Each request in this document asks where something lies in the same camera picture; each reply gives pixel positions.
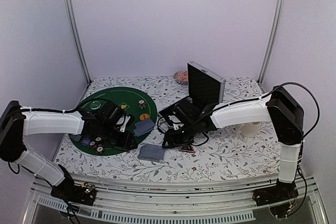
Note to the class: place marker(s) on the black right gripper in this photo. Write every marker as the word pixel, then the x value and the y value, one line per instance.
pixel 172 140

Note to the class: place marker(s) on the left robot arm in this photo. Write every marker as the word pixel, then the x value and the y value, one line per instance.
pixel 18 121

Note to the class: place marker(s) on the single playing card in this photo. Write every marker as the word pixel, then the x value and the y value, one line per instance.
pixel 144 125

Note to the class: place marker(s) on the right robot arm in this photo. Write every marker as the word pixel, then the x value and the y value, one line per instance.
pixel 277 107

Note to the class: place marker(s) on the aluminium poker chip case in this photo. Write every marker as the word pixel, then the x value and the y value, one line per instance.
pixel 205 91

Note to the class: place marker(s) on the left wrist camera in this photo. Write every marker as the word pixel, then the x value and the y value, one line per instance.
pixel 124 123

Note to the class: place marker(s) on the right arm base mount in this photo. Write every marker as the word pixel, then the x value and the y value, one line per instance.
pixel 275 194

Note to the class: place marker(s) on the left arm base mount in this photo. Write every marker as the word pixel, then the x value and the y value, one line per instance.
pixel 84 194

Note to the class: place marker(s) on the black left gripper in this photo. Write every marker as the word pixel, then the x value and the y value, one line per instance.
pixel 126 144

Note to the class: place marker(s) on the black red triangle token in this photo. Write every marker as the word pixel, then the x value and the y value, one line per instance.
pixel 187 149

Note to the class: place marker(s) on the dealt playing card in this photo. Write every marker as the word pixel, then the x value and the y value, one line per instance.
pixel 76 138
pixel 139 132

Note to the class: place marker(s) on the green round poker mat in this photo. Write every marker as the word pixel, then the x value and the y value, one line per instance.
pixel 116 103

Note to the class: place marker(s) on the green and red chip stack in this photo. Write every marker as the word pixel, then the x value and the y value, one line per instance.
pixel 97 145

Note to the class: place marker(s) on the orange big blind button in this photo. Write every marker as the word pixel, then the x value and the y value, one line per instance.
pixel 144 116

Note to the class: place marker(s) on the white ribbed mug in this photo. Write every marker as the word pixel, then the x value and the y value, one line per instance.
pixel 248 129

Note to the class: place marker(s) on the blue playing card deck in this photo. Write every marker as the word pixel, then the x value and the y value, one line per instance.
pixel 151 152

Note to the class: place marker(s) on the aluminium front rail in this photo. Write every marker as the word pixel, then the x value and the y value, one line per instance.
pixel 230 201

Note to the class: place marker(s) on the patterned ceramic bowl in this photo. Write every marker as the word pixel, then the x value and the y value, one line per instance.
pixel 181 77

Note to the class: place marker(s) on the clear dealer button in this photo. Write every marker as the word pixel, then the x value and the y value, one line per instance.
pixel 94 105

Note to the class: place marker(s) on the small green chip stack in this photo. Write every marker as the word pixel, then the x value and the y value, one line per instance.
pixel 142 104

